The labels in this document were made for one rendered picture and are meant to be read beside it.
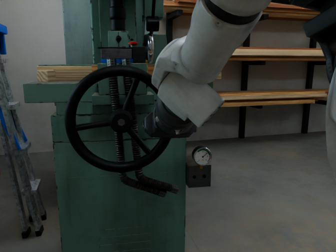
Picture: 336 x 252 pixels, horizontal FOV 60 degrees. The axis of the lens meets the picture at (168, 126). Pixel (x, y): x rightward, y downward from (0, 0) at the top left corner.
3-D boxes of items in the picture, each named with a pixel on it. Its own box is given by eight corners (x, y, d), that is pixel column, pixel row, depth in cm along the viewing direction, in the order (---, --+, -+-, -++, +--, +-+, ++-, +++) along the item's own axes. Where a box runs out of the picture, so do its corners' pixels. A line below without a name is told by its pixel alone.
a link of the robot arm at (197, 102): (185, 144, 56) (200, 125, 45) (146, 106, 57) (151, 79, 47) (222, 106, 59) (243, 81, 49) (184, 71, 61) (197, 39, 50)
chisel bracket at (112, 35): (108, 56, 101) (107, 30, 100) (110, 57, 115) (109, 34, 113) (130, 56, 103) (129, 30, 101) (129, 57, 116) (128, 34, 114)
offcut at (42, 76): (45, 80, 102) (45, 70, 101) (56, 81, 101) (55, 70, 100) (37, 81, 98) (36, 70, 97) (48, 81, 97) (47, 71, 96)
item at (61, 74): (54, 80, 104) (53, 69, 103) (55, 80, 106) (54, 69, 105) (221, 79, 114) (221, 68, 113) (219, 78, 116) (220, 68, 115)
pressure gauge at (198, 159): (193, 171, 96) (193, 148, 94) (190, 167, 100) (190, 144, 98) (211, 170, 97) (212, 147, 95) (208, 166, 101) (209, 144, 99)
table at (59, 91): (12, 107, 80) (9, 85, 79) (41, 96, 109) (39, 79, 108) (223, 103, 90) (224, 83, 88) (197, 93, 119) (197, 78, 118)
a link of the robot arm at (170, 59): (182, 121, 52) (206, 84, 39) (147, 87, 53) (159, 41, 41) (205, 100, 54) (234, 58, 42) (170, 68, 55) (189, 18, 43)
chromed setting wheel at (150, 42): (147, 64, 116) (146, 31, 113) (144, 64, 128) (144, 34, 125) (154, 64, 116) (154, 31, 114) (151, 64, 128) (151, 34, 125)
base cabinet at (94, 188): (66, 329, 107) (49, 143, 92) (84, 238, 163) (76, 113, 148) (185, 313, 114) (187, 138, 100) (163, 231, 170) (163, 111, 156)
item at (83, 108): (56, 115, 91) (55, 102, 91) (68, 106, 112) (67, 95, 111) (181, 112, 98) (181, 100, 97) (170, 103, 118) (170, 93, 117)
